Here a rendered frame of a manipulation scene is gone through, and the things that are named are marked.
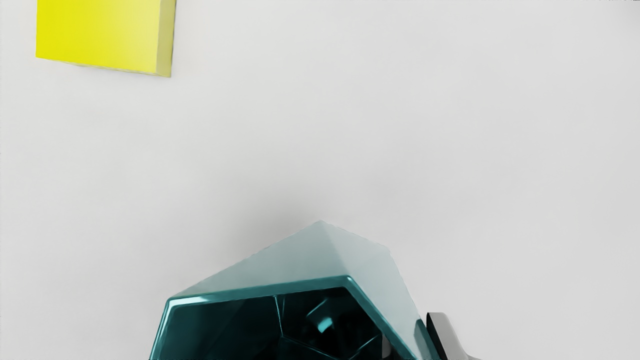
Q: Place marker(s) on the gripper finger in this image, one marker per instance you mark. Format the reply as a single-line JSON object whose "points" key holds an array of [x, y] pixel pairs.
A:
{"points": [[447, 337]]}

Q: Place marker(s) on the teal faceted mug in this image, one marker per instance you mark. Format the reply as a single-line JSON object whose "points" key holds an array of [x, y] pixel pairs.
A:
{"points": [[300, 280]]}

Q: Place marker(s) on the yellow block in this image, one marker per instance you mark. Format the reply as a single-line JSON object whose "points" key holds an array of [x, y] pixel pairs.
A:
{"points": [[100, 32]]}

